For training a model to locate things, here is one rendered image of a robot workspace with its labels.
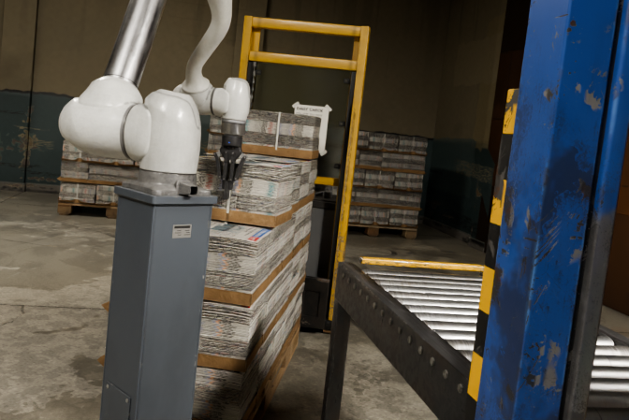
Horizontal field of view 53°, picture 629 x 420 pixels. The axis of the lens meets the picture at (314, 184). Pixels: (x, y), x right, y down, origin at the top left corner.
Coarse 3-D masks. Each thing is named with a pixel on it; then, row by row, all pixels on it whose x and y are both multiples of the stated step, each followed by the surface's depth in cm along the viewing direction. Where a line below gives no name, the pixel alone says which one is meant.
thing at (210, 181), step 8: (200, 160) 241; (208, 160) 241; (240, 160) 258; (200, 168) 241; (208, 168) 241; (216, 168) 240; (200, 176) 242; (208, 176) 241; (216, 176) 240; (200, 184) 241; (208, 184) 241; (216, 184) 240; (216, 192) 240; (216, 208) 241
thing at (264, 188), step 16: (256, 176) 237; (272, 176) 236; (288, 176) 251; (240, 192) 239; (256, 192) 237; (272, 192) 237; (288, 192) 255; (240, 208) 239; (256, 208) 238; (272, 208) 236; (288, 208) 258
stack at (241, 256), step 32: (224, 224) 236; (288, 224) 277; (224, 256) 213; (256, 256) 212; (224, 288) 213; (256, 288) 222; (288, 288) 299; (224, 320) 214; (256, 320) 225; (288, 320) 310; (224, 352) 215; (288, 352) 324; (224, 384) 216; (256, 384) 244; (192, 416) 218; (224, 416) 217; (256, 416) 261
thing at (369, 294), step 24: (336, 288) 204; (360, 288) 179; (360, 312) 177; (384, 312) 158; (408, 312) 152; (384, 336) 157; (408, 336) 140; (432, 336) 136; (408, 360) 140; (432, 360) 127; (456, 360) 122; (432, 384) 126; (456, 384) 117; (432, 408) 125; (456, 408) 116
